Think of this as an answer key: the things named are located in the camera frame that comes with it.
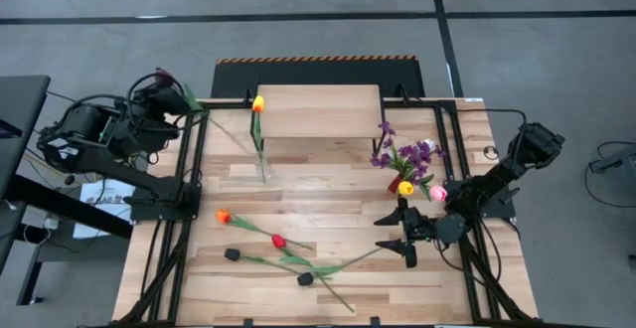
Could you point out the white tulip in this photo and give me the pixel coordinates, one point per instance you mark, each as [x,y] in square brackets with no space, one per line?
[430,144]

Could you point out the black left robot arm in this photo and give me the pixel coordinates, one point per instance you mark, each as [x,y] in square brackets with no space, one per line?
[84,134]

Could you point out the white power adapter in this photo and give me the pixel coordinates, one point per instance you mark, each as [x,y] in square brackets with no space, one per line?
[50,223]

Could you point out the dark red tulip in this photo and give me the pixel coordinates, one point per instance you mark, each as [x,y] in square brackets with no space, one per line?
[163,77]

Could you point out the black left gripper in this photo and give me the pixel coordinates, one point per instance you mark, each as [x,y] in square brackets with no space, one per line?
[151,107]

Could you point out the black metal table frame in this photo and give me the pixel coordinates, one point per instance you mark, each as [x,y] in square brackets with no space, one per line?
[442,134]

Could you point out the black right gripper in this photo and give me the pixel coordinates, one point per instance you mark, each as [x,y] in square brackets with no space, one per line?
[420,226]

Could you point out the purple flower bunch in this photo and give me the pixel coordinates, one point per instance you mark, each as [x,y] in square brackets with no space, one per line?
[415,154]

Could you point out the grey floor device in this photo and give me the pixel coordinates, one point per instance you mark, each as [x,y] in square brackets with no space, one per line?
[616,159]

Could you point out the pink tulip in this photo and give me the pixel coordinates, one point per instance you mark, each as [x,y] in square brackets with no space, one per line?
[438,193]

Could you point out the white printed paper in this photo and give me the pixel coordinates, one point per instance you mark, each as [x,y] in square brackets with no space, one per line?
[99,213]

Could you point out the clear glass vase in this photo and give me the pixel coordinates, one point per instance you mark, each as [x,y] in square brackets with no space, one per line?
[268,171]

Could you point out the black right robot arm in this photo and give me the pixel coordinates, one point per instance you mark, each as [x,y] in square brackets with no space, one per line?
[497,179]

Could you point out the wooden shelf black legs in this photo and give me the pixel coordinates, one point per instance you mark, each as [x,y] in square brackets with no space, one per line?
[318,112]

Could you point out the black mat striped edge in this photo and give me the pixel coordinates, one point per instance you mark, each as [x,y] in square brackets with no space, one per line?
[318,74]

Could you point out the black desk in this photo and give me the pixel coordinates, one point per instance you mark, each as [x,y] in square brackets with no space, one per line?
[20,119]

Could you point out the orange red tulip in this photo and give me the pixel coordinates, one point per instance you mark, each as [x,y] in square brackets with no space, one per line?
[223,215]

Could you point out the yellow orange tulip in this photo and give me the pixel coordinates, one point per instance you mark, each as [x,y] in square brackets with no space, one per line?
[258,103]

